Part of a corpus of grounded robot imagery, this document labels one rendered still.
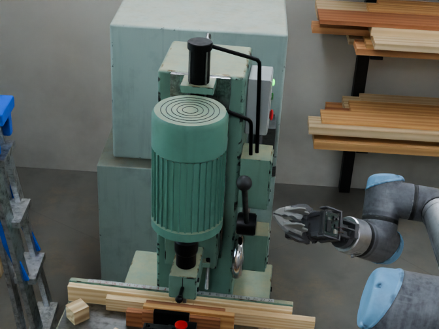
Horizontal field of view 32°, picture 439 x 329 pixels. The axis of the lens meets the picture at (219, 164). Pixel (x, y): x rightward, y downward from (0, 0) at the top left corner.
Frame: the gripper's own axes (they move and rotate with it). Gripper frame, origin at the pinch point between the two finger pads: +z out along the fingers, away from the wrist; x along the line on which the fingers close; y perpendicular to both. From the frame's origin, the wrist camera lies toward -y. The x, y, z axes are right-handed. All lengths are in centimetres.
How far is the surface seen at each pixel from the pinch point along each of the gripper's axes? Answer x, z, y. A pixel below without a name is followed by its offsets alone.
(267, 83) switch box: -37.5, -3.8, -13.3
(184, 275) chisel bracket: 12.8, 3.2, -29.0
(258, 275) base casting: 3, -40, -53
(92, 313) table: 24, 13, -55
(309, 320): 18.9, -29.4, -17.3
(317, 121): -95, -130, -133
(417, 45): -120, -134, -76
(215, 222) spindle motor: 1.2, 5.0, -15.8
